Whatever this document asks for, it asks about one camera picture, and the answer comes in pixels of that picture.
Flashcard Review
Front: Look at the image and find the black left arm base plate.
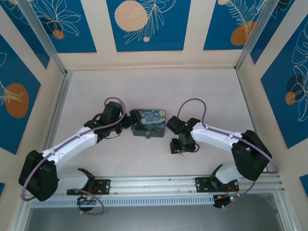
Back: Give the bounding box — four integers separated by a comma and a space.
66, 179, 111, 196

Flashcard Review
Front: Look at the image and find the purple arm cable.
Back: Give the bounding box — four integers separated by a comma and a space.
21, 97, 128, 215
177, 98, 279, 205

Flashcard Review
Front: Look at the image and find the aluminium table side rail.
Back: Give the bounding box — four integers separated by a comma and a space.
43, 71, 73, 151
236, 69, 281, 178

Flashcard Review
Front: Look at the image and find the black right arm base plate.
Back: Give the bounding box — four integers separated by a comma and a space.
195, 177, 240, 193

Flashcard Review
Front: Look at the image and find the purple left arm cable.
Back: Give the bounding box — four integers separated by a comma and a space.
21, 97, 128, 215

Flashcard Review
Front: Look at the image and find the aluminium upright frame post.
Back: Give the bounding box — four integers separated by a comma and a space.
236, 0, 277, 73
18, 0, 67, 75

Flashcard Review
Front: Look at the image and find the long aluminium base rail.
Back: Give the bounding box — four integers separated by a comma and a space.
55, 173, 284, 196

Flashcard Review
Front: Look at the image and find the starry night print tin box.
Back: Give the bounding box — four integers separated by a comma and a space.
131, 108, 167, 140

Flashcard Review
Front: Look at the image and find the blue poster with cream circle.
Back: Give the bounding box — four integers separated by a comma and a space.
106, 0, 192, 52

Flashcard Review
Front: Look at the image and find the grey slotted cable duct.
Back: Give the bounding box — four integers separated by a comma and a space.
30, 194, 215, 208

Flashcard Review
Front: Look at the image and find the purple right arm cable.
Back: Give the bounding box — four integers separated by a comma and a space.
177, 98, 279, 205

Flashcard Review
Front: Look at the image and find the aluminium frame bar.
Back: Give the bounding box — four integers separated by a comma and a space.
273, 192, 298, 231
7, 201, 32, 231

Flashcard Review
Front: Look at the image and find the small circuit board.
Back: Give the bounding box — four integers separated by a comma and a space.
77, 195, 98, 205
213, 194, 241, 209

